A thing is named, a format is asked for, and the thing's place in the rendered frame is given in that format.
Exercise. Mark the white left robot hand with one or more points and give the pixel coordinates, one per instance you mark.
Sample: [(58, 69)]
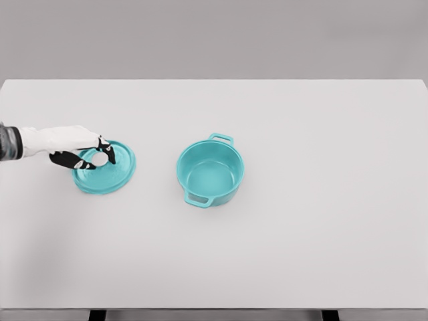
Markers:
[(72, 137)]

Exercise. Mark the teal pot lid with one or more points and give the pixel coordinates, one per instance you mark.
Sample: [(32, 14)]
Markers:
[(110, 175)]

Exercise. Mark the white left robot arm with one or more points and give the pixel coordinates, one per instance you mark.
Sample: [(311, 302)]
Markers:
[(20, 142)]

